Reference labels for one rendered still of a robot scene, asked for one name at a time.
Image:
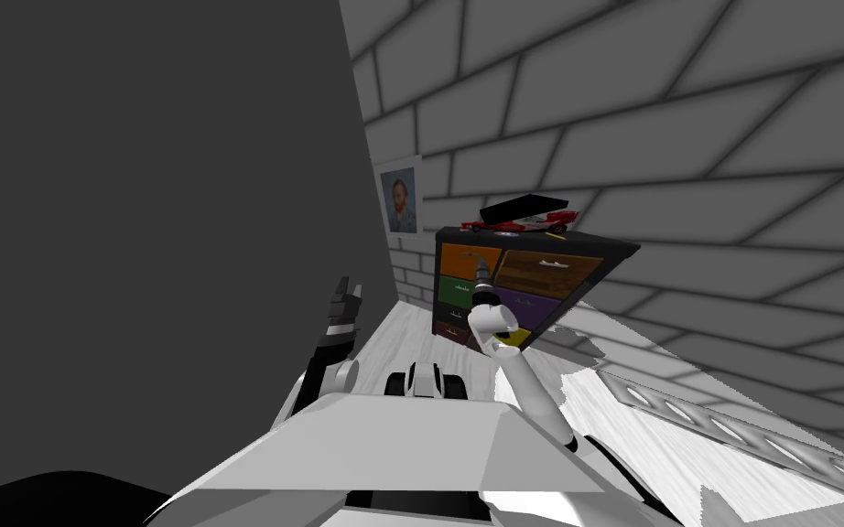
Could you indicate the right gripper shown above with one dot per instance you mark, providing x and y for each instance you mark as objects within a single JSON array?
[{"x": 485, "y": 291}]

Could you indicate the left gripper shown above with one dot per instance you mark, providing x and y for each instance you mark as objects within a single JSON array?
[{"x": 341, "y": 318}]

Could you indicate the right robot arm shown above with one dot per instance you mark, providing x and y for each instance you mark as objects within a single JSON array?
[{"x": 532, "y": 388}]

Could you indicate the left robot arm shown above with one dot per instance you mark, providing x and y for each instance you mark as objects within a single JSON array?
[{"x": 317, "y": 377}]

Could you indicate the dark dresser with colourful drawers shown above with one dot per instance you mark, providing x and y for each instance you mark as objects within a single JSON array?
[{"x": 539, "y": 274}]

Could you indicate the framed portrait picture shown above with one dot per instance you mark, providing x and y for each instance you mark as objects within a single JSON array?
[{"x": 399, "y": 199}]

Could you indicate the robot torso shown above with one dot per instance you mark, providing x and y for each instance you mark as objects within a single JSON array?
[{"x": 393, "y": 446}]

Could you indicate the grey lattice rail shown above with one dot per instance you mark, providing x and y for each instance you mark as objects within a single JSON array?
[{"x": 729, "y": 428}]

